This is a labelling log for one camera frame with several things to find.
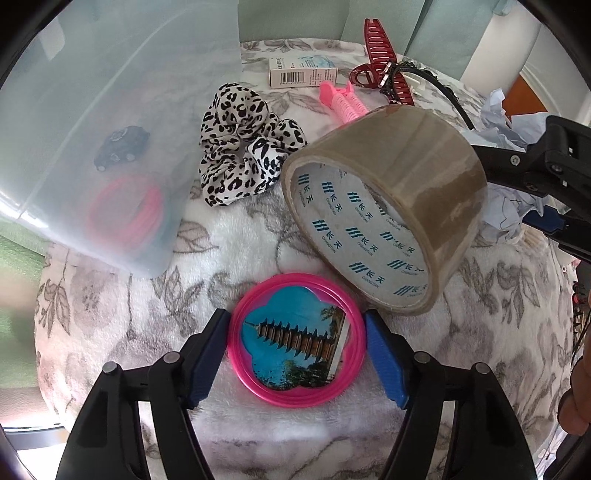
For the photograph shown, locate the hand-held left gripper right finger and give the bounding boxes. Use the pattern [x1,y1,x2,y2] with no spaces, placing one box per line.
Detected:
[365,309,539,480]

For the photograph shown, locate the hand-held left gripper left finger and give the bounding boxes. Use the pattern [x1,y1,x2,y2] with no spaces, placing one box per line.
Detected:
[55,308,232,480]

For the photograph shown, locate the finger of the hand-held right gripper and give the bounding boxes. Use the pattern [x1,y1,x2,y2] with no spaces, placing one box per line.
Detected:
[522,210,591,264]
[471,144,550,188]

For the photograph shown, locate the black flower headband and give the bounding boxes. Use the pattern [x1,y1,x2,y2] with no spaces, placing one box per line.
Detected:
[383,60,476,132]

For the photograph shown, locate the pink round pocket mirror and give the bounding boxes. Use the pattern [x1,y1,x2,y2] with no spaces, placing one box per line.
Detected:
[227,273,366,408]

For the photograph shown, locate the brown packing tape roll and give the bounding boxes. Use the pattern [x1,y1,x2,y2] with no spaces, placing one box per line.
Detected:
[281,105,489,317]

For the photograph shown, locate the red hair claw clip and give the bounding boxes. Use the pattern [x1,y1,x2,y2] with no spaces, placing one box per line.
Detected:
[349,18,416,108]

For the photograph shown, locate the pink hair curler clip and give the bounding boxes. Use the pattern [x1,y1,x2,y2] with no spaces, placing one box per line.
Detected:
[320,80,370,125]

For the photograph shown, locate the leopard print scrunchie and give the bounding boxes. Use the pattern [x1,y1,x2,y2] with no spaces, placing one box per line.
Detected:
[198,82,308,208]

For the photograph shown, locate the small white cardboard box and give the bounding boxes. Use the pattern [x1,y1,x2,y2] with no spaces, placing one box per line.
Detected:
[269,53,339,88]

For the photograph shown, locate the clear plastic container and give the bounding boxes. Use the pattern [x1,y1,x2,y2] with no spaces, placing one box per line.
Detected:
[2,0,243,278]

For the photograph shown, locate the person's right hand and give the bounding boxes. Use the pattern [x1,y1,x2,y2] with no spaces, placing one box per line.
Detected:
[556,330,591,437]

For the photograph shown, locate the crumpled pale blue paper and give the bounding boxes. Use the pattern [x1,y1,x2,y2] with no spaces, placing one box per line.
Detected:
[462,88,568,245]

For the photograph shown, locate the orange wooden board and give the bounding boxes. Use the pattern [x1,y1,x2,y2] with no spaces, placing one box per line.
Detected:
[508,74,537,112]

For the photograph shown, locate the black toy car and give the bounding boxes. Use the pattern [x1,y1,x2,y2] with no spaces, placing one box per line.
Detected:
[93,126,151,172]

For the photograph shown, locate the pink hair ties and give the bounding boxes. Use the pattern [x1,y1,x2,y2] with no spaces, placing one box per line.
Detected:
[89,178,164,245]

